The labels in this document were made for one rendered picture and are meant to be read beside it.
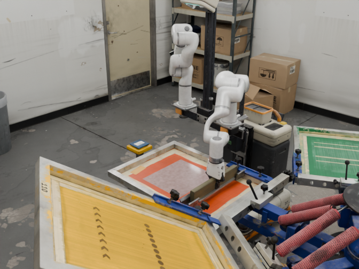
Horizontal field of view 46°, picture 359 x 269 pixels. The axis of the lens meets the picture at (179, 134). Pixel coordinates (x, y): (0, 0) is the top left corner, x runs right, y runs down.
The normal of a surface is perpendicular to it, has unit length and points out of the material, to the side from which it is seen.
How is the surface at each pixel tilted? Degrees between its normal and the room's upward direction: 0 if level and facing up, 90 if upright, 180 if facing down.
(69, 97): 90
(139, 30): 90
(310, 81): 90
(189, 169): 0
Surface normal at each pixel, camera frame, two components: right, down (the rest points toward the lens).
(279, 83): -0.62, 0.33
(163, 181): 0.00, -0.90
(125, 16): 0.73, 0.29
